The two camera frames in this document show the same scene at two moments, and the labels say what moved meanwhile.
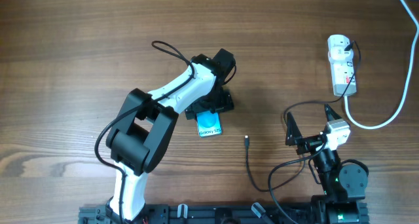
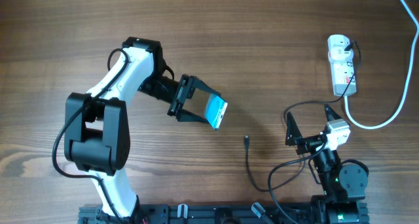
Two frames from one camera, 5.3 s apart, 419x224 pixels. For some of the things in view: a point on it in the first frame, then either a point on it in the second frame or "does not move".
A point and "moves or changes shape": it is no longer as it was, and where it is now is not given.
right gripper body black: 309,144 does not move
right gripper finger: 292,131 does not move
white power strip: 343,72 does not move
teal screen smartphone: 209,124 moves or changes shape
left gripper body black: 215,101 to 180,95
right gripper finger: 330,114 does not move
